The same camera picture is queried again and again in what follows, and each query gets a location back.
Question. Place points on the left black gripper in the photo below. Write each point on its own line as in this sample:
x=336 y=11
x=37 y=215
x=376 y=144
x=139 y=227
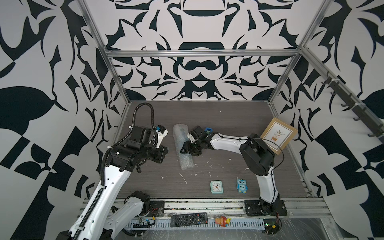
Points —
x=161 y=151

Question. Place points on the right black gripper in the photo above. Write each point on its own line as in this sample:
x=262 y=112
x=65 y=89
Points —
x=186 y=147

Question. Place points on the blue tape dispenser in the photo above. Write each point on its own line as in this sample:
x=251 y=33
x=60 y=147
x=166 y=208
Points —
x=208 y=130

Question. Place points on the clear bubble wrap sheet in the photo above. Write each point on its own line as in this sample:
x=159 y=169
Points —
x=180 y=132

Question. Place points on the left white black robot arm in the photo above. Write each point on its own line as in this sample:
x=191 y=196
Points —
x=141 y=144

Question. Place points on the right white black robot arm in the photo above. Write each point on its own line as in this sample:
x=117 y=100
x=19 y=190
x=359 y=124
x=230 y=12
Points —
x=258 y=156

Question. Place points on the small teal alarm clock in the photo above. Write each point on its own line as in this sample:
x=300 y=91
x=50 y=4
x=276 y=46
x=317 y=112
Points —
x=216 y=187

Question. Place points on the blue owl figurine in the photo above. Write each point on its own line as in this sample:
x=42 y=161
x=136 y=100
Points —
x=242 y=186

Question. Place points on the left small circuit board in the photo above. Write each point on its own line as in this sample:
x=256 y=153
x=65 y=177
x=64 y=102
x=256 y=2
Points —
x=144 y=223

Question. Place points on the small circuit board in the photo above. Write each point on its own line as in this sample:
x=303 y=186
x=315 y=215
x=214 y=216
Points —
x=272 y=227
x=144 y=223

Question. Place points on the black remote control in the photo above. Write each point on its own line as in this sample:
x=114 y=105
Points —
x=185 y=220

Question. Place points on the wooden framed picture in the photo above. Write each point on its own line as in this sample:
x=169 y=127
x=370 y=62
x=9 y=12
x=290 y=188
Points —
x=278 y=134

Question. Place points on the red yellow toy figure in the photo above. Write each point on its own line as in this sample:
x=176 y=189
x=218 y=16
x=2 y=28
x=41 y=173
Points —
x=223 y=221

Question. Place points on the right small circuit board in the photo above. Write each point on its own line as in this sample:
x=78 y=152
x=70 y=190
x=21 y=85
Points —
x=272 y=227

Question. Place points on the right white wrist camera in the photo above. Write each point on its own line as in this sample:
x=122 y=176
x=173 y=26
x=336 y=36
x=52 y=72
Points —
x=191 y=138

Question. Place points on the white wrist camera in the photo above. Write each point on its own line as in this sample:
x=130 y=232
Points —
x=191 y=138
x=161 y=134

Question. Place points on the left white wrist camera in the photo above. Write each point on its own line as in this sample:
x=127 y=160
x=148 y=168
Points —
x=161 y=134

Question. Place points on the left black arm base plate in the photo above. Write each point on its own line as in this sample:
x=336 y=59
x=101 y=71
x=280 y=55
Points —
x=157 y=208

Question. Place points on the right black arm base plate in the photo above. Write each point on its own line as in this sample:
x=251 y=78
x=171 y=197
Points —
x=259 y=208

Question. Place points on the black wall hook rack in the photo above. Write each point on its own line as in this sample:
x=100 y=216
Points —
x=361 y=110

